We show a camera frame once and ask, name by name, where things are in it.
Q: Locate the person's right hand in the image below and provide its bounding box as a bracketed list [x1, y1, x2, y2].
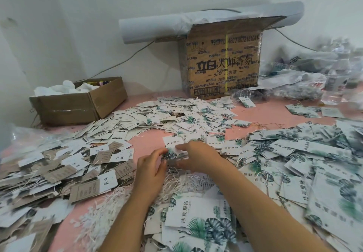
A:
[175, 141, 226, 174]

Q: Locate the person's left hand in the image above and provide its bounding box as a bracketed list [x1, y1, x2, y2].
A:
[132, 148, 169, 201]

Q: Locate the heap of small tags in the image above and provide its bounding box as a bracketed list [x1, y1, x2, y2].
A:
[68, 96, 253, 148]

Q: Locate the pile of white strings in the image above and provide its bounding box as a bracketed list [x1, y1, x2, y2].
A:
[71, 166, 213, 252]

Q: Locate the pile of brown white tags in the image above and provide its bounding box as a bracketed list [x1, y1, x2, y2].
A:
[0, 131, 137, 252]

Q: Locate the pile of green leaf tags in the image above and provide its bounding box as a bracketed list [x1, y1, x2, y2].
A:
[142, 121, 363, 252]

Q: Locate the person's left forearm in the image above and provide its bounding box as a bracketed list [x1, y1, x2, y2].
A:
[99, 191, 157, 252]

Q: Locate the person's right forearm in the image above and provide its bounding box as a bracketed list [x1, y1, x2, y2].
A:
[204, 158, 335, 252]

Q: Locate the large printed cardboard box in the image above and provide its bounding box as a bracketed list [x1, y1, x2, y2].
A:
[178, 16, 287, 100]

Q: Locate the small open cardboard box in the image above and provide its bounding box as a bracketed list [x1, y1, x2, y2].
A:
[29, 77, 128, 126]

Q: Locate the white crumpled material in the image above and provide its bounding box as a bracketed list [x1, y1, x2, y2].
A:
[33, 80, 100, 96]

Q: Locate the clear plastic bag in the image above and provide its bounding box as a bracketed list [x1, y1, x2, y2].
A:
[8, 124, 54, 150]

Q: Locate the white roll in plastic wrap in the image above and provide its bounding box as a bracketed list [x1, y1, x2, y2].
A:
[118, 1, 305, 44]

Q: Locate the heap of clear plastic bags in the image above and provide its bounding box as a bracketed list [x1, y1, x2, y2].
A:
[255, 39, 363, 109]

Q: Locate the black cable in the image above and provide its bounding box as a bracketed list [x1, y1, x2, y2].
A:
[82, 40, 155, 81]

